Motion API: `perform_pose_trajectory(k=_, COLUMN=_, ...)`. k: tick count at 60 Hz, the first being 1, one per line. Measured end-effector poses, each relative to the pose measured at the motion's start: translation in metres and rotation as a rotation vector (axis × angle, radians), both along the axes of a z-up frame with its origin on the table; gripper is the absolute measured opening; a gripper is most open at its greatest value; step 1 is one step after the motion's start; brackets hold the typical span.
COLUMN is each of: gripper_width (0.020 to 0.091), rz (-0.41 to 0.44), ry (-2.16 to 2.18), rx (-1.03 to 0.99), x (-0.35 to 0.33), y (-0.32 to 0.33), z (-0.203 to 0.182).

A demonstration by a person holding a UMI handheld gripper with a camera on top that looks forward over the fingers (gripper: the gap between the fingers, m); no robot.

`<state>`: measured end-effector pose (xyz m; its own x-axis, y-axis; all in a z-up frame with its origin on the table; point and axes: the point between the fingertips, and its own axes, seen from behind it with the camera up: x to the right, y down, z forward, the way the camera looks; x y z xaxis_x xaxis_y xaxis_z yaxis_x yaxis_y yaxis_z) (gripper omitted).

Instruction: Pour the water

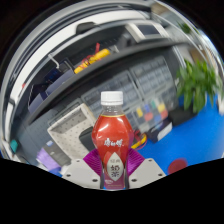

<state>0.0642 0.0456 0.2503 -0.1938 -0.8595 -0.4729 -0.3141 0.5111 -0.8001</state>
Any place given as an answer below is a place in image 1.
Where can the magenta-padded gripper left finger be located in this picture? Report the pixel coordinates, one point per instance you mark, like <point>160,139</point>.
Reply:
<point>81,173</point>

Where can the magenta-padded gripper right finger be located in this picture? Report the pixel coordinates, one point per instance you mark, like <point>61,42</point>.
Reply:
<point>146,170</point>

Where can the red drink bottle white cap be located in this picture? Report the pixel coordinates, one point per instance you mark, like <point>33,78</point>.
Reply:
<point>111,133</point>

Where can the yellow multimeter with red leads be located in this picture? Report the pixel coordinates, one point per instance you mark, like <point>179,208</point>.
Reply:
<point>140,141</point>

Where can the dark grey flat box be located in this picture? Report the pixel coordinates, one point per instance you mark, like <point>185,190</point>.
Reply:
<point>57,152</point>

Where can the black rectangular device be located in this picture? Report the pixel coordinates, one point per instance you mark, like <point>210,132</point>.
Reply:
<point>86,138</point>

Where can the purple plastic bag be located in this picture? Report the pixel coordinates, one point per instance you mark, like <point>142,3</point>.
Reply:
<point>47,160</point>

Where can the black box with white label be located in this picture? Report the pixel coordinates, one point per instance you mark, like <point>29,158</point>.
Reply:
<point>160,130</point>

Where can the white pegboard tray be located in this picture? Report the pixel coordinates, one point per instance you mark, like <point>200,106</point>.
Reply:
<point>70,128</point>

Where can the clear organizer with coloured parts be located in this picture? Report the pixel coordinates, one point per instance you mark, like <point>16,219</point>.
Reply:
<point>151,111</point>

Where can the black case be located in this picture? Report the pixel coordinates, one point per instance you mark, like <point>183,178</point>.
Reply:
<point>182,116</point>

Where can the green potted plant white pot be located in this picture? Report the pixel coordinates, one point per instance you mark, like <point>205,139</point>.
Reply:
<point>196,86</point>

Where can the yellow tool with red leads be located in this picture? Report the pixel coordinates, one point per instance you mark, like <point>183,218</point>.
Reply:
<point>93,60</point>

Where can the white oscilloscope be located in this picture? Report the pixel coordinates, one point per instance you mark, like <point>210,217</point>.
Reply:
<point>146,30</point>

